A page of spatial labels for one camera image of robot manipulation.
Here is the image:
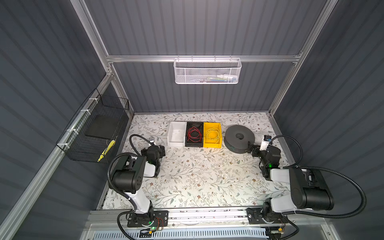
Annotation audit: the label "grey perforated spool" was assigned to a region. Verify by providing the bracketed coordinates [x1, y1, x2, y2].
[224, 125, 255, 154]

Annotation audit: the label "red cable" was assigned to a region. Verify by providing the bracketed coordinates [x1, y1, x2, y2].
[187, 126, 203, 144]

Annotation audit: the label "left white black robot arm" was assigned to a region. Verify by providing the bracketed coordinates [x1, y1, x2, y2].
[107, 145, 166, 226]

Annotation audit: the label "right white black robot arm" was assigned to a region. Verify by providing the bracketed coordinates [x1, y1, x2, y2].
[246, 145, 334, 224]

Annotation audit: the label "white plastic bin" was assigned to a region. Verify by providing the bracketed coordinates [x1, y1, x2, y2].
[167, 122, 187, 147]

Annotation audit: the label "yellow green striped item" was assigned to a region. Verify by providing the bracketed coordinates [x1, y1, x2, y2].
[97, 140, 116, 163]

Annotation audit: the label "black plastic bin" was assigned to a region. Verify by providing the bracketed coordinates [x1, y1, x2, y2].
[185, 122, 204, 148]

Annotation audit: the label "yellow plastic bin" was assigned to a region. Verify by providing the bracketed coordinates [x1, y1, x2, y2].
[203, 122, 223, 149]

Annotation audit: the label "black flat pad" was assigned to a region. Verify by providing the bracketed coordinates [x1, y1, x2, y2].
[85, 115, 119, 140]

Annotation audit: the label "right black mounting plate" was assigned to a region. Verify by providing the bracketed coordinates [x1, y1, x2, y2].
[246, 208, 287, 225]

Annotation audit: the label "black mounting plate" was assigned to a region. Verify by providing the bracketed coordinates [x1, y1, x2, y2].
[246, 208, 287, 225]
[127, 211, 169, 228]

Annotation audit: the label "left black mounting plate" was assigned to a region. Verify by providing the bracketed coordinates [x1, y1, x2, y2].
[127, 211, 169, 228]

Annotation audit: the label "items in white basket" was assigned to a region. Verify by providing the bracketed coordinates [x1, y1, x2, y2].
[191, 75, 238, 84]

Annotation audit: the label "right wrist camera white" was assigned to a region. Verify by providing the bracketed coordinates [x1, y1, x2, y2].
[260, 135, 272, 151]

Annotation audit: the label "right black corrugated hose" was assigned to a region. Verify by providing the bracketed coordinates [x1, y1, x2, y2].
[269, 134, 367, 219]

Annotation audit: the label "black wire basket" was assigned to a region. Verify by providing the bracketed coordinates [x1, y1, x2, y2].
[57, 90, 130, 164]

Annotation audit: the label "yellow cable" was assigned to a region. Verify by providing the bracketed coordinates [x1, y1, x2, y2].
[205, 127, 220, 142]

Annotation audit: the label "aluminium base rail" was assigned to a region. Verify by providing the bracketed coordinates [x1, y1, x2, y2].
[80, 207, 340, 240]

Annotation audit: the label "white wire mesh basket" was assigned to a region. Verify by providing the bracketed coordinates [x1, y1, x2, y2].
[173, 57, 242, 85]

